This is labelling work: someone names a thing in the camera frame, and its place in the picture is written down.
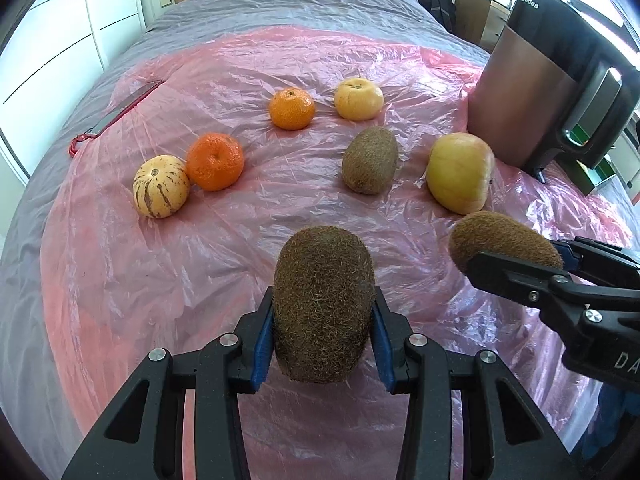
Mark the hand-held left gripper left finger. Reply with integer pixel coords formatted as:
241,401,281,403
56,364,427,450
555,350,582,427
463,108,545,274
62,287,275,480

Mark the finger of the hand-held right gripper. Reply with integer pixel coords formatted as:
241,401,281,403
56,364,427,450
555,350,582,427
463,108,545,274
552,236,640,288
465,251,618,333

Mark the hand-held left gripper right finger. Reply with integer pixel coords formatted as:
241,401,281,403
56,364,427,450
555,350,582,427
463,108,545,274
372,285,583,480

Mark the brown fuzzy kiwi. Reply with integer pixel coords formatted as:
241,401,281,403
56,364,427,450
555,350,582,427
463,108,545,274
342,126,399,195
448,211,565,273
274,226,377,385

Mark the green tray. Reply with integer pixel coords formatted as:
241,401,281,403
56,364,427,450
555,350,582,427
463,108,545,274
565,122,618,196

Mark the yellow-red apple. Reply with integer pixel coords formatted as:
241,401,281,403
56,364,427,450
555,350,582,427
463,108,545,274
426,132,496,215

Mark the striped yellow melon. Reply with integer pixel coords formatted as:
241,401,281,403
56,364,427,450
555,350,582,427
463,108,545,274
133,155,191,219

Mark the large orange mandarin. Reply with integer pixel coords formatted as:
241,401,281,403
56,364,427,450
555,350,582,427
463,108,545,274
186,133,245,192

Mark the pink plastic sheet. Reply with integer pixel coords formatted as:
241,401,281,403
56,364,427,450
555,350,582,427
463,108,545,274
40,25,631,480

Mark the black and brown appliance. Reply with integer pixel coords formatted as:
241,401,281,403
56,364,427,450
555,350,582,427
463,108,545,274
466,0,636,183

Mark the pale yellow citrus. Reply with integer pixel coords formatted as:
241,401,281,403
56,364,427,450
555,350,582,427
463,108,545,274
334,77,385,121

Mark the small orange mandarin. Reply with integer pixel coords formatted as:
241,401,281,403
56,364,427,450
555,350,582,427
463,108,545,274
269,87,316,131

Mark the wooden drawer cabinet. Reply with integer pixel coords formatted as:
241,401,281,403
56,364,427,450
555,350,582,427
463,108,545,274
455,0,511,46

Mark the black backpack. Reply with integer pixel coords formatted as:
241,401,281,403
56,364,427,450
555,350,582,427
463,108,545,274
414,0,457,31

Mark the bed with grey cover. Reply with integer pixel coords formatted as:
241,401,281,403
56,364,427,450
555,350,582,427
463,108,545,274
0,0,640,480

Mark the white wardrobe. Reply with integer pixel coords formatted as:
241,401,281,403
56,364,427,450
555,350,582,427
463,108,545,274
0,0,171,176

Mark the knife with red handle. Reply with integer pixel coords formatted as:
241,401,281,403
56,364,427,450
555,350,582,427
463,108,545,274
68,79,165,157

